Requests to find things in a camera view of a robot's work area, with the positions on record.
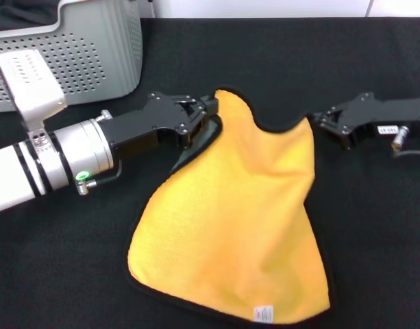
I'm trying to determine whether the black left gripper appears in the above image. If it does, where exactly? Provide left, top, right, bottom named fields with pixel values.
left=99, top=90, right=221, bottom=161

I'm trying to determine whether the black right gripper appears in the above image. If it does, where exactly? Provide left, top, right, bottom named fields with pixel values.
left=310, top=91, right=420, bottom=152

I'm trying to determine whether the black cloth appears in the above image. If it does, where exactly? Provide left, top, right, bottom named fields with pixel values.
left=0, top=0, right=62, bottom=31

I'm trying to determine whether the right gripper cable with connector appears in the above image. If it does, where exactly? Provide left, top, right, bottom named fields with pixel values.
left=389, top=124, right=420, bottom=160

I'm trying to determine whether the left gripper cable with connector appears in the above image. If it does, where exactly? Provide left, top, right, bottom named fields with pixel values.
left=75, top=160, right=123, bottom=196

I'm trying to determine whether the gripper cable with connector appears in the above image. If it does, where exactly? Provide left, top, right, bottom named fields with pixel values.
left=389, top=124, right=420, bottom=160
left=75, top=160, right=123, bottom=196

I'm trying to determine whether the yellow towel with black hem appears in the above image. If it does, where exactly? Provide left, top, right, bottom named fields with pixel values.
left=126, top=88, right=336, bottom=325

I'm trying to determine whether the grey perforated storage box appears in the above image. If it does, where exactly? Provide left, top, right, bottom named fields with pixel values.
left=0, top=0, right=144, bottom=114

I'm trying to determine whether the black tablecloth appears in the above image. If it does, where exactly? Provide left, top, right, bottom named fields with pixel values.
left=0, top=16, right=420, bottom=329

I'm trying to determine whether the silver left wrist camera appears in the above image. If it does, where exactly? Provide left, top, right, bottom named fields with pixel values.
left=0, top=49, right=68, bottom=151

